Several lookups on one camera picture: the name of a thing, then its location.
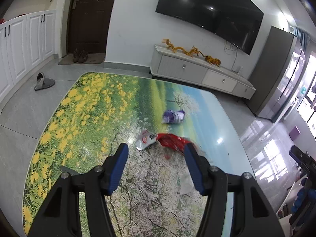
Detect white television cabinet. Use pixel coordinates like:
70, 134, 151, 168
150, 44, 257, 102

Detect grey slipper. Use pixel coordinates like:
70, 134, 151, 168
34, 72, 55, 91

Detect grey refrigerator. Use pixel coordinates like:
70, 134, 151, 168
248, 26, 307, 123

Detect purple wrapper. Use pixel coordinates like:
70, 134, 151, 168
162, 109, 186, 124

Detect yellow dragon ornament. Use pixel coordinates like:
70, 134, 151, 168
189, 45, 206, 57
162, 39, 188, 55
205, 55, 222, 66

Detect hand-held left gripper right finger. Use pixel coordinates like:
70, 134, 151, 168
184, 143, 284, 237

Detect white red wrapper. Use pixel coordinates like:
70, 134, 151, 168
136, 130, 158, 151

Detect white floor cabinets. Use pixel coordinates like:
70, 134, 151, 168
0, 9, 57, 110

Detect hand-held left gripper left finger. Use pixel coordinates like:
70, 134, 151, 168
28, 143, 129, 237

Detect brown doormat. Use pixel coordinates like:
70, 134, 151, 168
58, 53, 105, 66

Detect red snack bag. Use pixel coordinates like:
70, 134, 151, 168
156, 133, 198, 156

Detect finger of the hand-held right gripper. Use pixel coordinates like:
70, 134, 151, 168
289, 145, 316, 176

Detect wall-mounted black television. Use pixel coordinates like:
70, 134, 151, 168
155, 0, 265, 56

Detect white wall cable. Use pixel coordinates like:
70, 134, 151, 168
224, 40, 242, 74

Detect clear plastic wrapper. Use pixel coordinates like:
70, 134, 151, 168
178, 172, 196, 195

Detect dark brown door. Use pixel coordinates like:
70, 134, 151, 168
67, 0, 117, 54

